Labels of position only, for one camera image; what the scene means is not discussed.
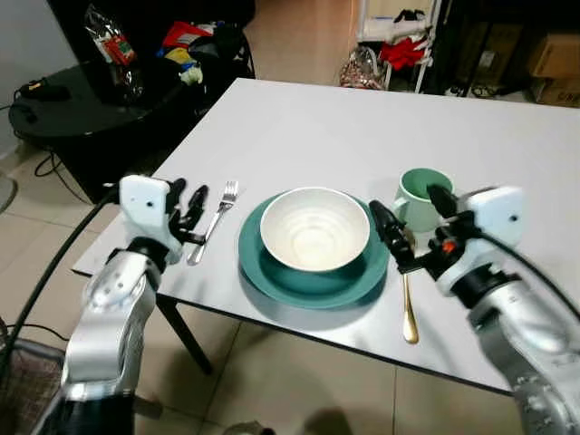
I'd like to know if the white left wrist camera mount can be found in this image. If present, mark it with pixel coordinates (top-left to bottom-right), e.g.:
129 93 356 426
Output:
120 175 188 251

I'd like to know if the teal ceramic plate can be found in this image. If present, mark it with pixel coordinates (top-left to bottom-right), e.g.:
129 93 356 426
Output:
237 192 392 310

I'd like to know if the white shelf rack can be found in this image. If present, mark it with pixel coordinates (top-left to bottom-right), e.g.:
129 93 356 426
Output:
358 0 441 93

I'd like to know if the yellow and blue item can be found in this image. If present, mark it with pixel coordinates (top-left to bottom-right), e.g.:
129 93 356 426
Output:
156 45 204 88

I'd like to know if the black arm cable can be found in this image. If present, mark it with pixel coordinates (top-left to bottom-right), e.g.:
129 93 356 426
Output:
469 227 580 320
0 186 124 382

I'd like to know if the black round side table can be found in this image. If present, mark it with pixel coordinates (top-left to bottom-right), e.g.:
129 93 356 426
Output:
9 59 256 202

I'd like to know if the clear plastic snack bag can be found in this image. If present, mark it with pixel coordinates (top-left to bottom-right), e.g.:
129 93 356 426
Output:
84 5 146 101

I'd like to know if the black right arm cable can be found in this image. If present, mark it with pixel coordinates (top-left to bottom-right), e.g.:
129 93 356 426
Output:
469 227 580 320

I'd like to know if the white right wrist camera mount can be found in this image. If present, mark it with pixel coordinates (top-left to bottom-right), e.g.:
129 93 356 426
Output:
451 187 527 296

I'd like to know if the silver metal fork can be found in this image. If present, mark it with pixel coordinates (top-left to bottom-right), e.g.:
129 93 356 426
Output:
188 180 240 266

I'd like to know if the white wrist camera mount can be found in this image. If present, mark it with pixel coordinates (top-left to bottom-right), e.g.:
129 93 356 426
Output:
120 175 188 251
451 187 527 296

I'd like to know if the mesh basket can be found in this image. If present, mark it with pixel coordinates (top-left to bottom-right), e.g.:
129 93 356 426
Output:
0 340 66 435

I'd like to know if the white rectangular table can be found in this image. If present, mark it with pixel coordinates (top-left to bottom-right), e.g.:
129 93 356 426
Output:
72 77 580 396

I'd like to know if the green ceramic mug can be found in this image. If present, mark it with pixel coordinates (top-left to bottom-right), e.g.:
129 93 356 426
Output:
392 168 459 235

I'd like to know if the printed brown cardboard box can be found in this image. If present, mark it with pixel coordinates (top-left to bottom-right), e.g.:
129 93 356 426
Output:
530 78 580 109

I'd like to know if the gold metal spoon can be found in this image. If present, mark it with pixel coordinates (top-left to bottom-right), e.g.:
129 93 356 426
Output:
399 231 421 345

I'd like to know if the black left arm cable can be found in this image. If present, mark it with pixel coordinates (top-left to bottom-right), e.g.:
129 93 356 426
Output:
0 186 124 382

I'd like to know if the crinkled plastic bag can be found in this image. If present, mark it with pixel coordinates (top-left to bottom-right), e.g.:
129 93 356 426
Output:
340 45 387 91

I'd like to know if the red cloth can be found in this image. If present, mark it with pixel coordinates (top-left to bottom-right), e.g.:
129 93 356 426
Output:
379 38 428 73

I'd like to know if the white ceramic bowl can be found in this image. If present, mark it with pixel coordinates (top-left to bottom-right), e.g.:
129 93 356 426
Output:
260 187 372 274

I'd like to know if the red packet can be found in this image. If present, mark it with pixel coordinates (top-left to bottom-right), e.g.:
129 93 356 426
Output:
161 20 217 52

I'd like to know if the black bag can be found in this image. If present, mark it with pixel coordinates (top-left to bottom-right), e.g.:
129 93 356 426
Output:
186 25 252 84

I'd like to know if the small black device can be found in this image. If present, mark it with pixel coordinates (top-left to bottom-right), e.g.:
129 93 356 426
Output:
18 80 72 103

